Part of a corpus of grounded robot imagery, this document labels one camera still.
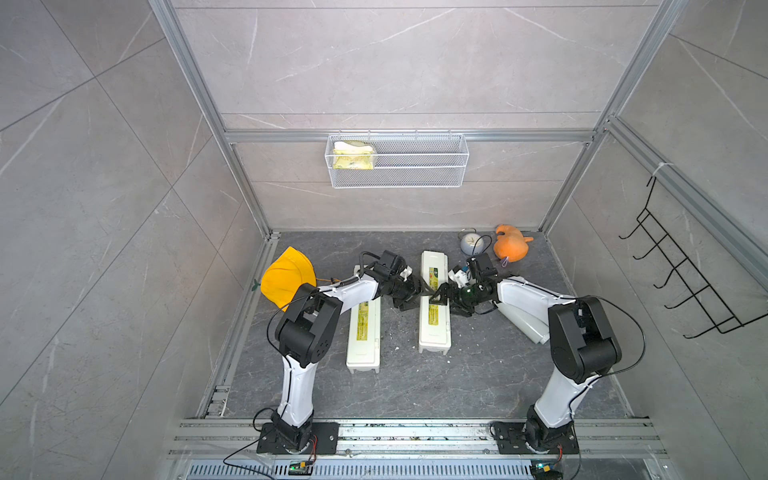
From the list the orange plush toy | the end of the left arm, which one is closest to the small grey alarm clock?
the orange plush toy

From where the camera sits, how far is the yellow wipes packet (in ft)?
2.87

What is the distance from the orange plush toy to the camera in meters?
1.07

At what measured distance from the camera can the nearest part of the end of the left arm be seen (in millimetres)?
835

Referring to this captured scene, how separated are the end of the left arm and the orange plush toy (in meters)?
0.36

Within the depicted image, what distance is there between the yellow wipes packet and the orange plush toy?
58 cm

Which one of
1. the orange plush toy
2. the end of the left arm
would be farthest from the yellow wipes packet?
the orange plush toy

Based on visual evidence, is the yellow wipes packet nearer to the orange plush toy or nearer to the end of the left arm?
the end of the left arm

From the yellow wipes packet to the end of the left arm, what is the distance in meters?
0.36

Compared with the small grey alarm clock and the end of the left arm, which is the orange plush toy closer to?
the small grey alarm clock
